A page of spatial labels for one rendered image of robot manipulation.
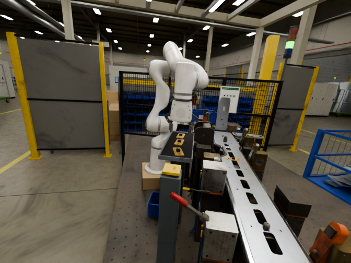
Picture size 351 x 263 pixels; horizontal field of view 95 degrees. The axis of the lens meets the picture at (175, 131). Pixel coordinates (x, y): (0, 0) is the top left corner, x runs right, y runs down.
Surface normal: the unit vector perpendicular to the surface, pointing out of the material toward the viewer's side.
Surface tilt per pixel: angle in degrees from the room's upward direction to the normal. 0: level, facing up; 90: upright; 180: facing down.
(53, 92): 90
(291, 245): 0
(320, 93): 90
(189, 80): 89
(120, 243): 0
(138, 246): 0
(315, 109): 90
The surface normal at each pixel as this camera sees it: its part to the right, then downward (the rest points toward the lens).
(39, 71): 0.21, 0.29
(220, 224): 0.07, -0.96
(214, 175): -0.14, 0.28
